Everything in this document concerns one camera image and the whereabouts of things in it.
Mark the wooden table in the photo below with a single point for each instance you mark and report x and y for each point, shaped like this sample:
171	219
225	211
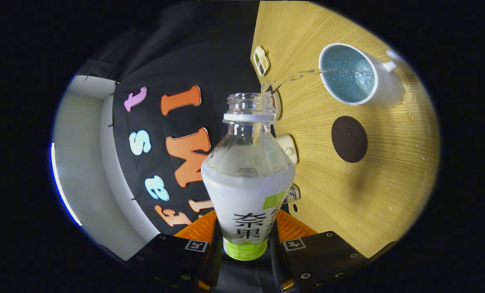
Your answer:
368	195

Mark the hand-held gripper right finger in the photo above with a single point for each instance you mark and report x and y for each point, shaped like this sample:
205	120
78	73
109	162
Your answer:
275	260

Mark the white divided dish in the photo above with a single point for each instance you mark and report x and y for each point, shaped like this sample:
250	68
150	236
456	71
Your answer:
261	61

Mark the black backdrop cloth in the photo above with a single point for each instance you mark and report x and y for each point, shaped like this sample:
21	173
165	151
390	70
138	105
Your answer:
218	53

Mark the small oval white plate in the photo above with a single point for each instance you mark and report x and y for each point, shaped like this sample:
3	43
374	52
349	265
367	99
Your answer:
278	106

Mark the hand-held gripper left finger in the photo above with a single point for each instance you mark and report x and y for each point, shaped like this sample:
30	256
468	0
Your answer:
215	260

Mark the white toaster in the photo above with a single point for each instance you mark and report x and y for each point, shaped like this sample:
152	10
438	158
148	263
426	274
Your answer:
288	144

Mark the dark brown round coaster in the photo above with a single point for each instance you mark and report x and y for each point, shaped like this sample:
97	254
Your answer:
349	139

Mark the white cup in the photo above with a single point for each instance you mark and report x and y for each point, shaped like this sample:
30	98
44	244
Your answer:
389	89

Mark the clear juice bottle white label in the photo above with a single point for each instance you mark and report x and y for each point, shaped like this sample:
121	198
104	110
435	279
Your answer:
246	195

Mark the black table grommet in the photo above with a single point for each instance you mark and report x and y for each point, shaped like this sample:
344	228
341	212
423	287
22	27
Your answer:
294	208

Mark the ceiling light strip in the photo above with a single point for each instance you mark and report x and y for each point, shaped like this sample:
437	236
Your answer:
63	195

